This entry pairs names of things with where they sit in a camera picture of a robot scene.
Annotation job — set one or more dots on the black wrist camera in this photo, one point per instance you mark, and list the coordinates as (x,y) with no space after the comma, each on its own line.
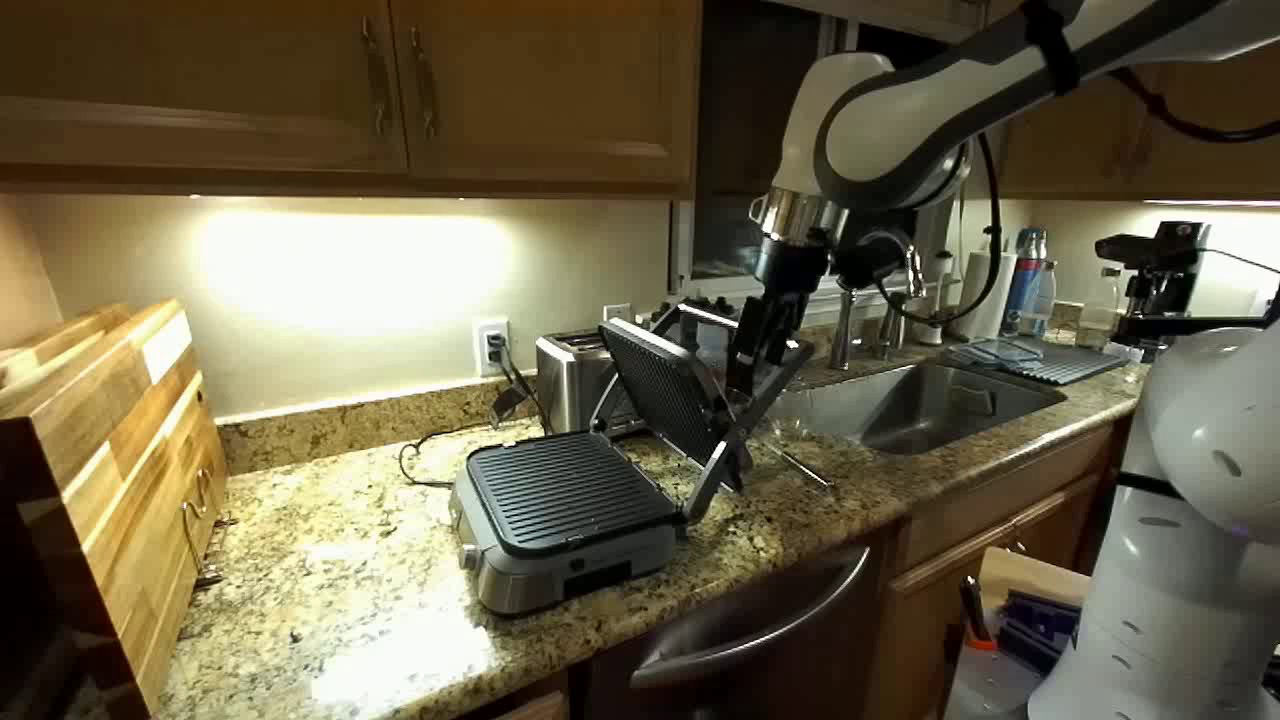
(883,257)

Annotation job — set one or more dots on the wooden lower cabinet door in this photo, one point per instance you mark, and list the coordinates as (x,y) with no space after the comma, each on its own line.
(941,600)

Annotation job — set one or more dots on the kitchen window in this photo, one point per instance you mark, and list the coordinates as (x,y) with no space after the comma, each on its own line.
(740,92)

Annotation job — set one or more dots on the cardboard box with items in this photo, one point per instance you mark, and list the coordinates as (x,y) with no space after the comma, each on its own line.
(1021,624)

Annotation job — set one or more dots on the chrome kitchen faucet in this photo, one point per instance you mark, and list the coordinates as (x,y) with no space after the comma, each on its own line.
(911,285)

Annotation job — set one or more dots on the large wooden cutting board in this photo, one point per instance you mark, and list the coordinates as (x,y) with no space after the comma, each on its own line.
(125,483)

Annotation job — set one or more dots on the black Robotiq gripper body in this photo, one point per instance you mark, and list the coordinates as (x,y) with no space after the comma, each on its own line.
(794,271)

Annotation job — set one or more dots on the metal kitchen utensil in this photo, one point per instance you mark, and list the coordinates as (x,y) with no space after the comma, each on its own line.
(808,472)

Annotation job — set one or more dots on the stainless steel sandwich maker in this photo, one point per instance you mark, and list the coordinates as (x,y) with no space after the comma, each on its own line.
(565,512)

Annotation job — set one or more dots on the wooden upper cabinet door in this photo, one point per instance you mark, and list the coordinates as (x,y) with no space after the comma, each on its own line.
(203,80)
(546,80)

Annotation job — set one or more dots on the stainless steel sink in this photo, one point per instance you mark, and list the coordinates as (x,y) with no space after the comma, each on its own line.
(921,405)

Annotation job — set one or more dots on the white wall outlet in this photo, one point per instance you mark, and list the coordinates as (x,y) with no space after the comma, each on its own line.
(494,346)

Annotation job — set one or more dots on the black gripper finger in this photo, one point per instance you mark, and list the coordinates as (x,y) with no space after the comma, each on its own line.
(788,349)
(748,349)

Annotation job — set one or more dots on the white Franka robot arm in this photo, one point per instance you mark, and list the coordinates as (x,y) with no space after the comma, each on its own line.
(921,112)

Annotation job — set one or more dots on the grey dish drying mat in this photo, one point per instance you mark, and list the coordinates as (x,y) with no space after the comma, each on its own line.
(1034,356)

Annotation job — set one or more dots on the wooden cabinet door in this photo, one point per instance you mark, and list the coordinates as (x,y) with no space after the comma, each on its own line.
(203,80)
(941,600)
(546,80)

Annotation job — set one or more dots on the stainless steel toaster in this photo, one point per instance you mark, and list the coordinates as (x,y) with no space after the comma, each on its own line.
(571,382)

